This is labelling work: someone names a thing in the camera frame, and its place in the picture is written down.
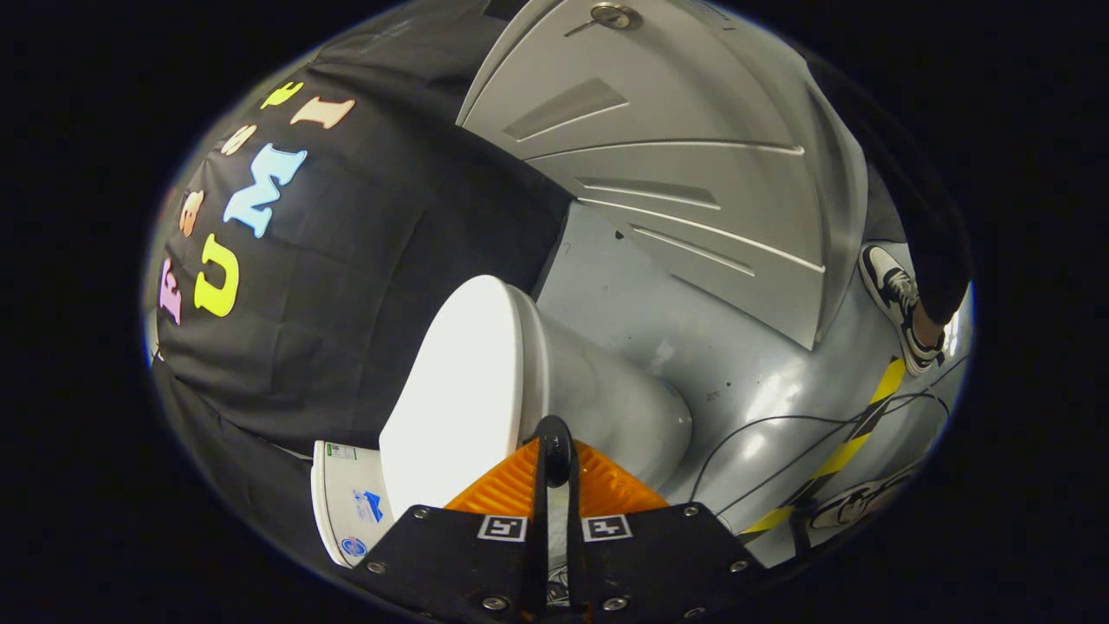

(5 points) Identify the white toilet lid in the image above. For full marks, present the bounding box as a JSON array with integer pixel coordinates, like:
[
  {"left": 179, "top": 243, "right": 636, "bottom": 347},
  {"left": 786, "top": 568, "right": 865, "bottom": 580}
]
[{"left": 379, "top": 275, "right": 568, "bottom": 564}]

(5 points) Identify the yellow black floor tape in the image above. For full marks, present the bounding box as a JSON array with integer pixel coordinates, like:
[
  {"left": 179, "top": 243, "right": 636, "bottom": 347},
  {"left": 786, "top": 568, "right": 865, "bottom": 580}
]
[{"left": 741, "top": 357, "right": 908, "bottom": 536}]

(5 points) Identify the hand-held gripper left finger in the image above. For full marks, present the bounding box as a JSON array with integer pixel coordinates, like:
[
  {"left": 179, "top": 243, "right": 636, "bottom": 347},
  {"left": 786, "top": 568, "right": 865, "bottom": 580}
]
[{"left": 351, "top": 418, "right": 556, "bottom": 624}]

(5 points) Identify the black and white sneaker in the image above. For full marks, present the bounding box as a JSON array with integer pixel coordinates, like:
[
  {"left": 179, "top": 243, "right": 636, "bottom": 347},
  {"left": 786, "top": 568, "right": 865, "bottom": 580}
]
[
  {"left": 858, "top": 244, "right": 945, "bottom": 378},
  {"left": 806, "top": 472, "right": 924, "bottom": 532}
]

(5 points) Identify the black backdrop cloth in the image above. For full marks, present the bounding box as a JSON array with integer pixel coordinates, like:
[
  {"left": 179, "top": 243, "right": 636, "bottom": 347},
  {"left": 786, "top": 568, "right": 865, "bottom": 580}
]
[{"left": 143, "top": 0, "right": 577, "bottom": 573}]

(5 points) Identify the person's black trouser leg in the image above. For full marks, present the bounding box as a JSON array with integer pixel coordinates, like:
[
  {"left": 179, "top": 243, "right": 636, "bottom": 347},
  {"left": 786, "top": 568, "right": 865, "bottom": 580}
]
[{"left": 806, "top": 52, "right": 973, "bottom": 327}]

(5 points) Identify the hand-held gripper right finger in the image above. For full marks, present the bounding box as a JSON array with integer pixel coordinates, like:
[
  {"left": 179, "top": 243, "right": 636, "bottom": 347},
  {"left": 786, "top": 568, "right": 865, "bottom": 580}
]
[{"left": 555, "top": 418, "right": 768, "bottom": 624}]

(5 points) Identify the black floor cable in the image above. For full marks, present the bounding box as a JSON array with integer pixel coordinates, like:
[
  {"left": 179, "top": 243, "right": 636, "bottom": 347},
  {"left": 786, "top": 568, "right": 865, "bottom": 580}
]
[
  {"left": 689, "top": 390, "right": 952, "bottom": 504},
  {"left": 716, "top": 355, "right": 970, "bottom": 517}
]

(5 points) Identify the silver cabinet lock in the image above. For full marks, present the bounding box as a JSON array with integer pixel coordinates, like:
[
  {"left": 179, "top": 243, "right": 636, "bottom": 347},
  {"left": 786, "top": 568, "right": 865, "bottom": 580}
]
[{"left": 563, "top": 3, "right": 644, "bottom": 38}]

